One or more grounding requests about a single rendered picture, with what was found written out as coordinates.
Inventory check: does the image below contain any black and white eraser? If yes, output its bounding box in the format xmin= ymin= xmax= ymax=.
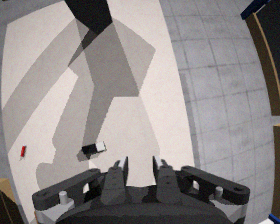
xmin=82 ymin=141 xmax=105 ymax=155

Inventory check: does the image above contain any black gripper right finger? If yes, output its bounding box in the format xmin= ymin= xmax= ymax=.
xmin=153 ymin=156 xmax=250 ymax=224

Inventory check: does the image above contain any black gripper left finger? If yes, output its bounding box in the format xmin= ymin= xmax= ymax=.
xmin=32 ymin=156 xmax=129 ymax=224

